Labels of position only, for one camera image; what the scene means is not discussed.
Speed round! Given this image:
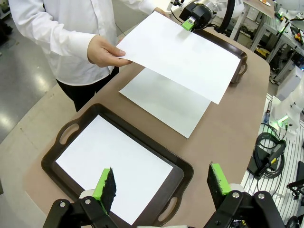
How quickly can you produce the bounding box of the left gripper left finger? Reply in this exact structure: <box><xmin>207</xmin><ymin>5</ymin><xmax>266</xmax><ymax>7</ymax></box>
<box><xmin>45</xmin><ymin>167</ymin><xmax>119</xmax><ymax>228</ymax></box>

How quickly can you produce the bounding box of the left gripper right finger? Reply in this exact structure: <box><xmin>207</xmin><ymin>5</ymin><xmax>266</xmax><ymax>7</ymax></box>
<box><xmin>204</xmin><ymin>161</ymin><xmax>289</xmax><ymax>228</ymax></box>

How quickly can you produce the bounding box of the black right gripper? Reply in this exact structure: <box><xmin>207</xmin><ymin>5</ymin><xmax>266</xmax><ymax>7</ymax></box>
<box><xmin>179</xmin><ymin>3</ymin><xmax>211</xmax><ymax>31</ymax></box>

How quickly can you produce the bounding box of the white A4 paper sheet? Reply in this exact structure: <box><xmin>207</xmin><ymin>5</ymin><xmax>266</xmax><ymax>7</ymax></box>
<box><xmin>118</xmin><ymin>67</ymin><xmax>212</xmax><ymax>140</ymax></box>
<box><xmin>115</xmin><ymin>10</ymin><xmax>241</xmax><ymax>105</ymax></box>
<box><xmin>55</xmin><ymin>114</ymin><xmax>174</xmax><ymax>226</ymax></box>

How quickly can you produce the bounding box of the person's right forearm white sleeve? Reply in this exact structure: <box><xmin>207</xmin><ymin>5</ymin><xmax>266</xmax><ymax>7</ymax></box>
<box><xmin>40</xmin><ymin>21</ymin><xmax>100</xmax><ymax>60</ymax></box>

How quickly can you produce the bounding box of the person's left forearm white sleeve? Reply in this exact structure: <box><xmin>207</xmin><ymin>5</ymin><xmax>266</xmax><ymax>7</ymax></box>
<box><xmin>114</xmin><ymin>0</ymin><xmax>159</xmax><ymax>14</ymax></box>

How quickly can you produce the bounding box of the person's left hand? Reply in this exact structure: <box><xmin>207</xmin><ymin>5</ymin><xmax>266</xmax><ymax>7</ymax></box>
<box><xmin>153</xmin><ymin>7</ymin><xmax>171</xmax><ymax>18</ymax></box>

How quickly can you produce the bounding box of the person's right hand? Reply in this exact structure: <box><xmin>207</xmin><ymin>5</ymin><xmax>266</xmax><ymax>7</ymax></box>
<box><xmin>87</xmin><ymin>34</ymin><xmax>133</xmax><ymax>68</ymax></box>

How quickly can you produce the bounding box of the black power adapter box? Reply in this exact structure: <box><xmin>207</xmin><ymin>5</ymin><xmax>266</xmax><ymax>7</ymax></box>
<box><xmin>247</xmin><ymin>163</ymin><xmax>269</xmax><ymax>177</ymax></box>

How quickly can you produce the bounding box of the white slotted mounting platform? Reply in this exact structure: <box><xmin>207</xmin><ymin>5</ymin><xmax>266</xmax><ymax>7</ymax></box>
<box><xmin>239</xmin><ymin>92</ymin><xmax>304</xmax><ymax>228</ymax></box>

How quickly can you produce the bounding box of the dark brown plastic tray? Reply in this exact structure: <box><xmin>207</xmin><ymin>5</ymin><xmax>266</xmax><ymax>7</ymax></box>
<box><xmin>41</xmin><ymin>103</ymin><xmax>194</xmax><ymax>228</ymax></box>
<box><xmin>194</xmin><ymin>28</ymin><xmax>248</xmax><ymax>84</ymax></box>

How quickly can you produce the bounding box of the red and blue screwdriver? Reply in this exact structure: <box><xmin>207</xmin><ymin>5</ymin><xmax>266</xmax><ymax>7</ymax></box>
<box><xmin>264</xmin><ymin>101</ymin><xmax>271</xmax><ymax>123</ymax></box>

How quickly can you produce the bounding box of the person in white shirt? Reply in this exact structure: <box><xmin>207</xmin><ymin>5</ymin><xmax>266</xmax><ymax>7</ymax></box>
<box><xmin>8</xmin><ymin>0</ymin><xmax>160</xmax><ymax>112</ymax></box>

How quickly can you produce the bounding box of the black coiled cable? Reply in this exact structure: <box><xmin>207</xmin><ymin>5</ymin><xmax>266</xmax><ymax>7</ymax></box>
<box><xmin>253</xmin><ymin>132</ymin><xmax>289</xmax><ymax>179</ymax></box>

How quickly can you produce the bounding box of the aluminium profile frame rack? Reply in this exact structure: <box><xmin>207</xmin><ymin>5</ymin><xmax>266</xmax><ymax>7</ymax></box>
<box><xmin>268</xmin><ymin>14</ymin><xmax>304</xmax><ymax>84</ymax></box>

